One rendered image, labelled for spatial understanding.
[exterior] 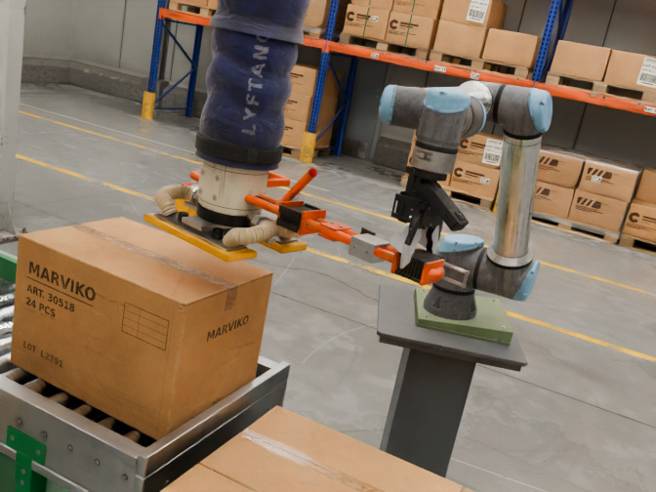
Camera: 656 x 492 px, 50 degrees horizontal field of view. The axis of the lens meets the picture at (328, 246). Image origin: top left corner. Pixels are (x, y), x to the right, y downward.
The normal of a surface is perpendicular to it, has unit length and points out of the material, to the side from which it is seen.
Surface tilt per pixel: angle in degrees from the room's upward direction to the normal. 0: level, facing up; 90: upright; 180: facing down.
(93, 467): 90
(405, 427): 90
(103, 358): 90
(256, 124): 75
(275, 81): 69
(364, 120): 90
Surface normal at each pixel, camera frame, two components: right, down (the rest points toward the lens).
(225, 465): 0.18, -0.94
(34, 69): 0.89, 0.28
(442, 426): -0.09, 0.26
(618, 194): -0.41, 0.20
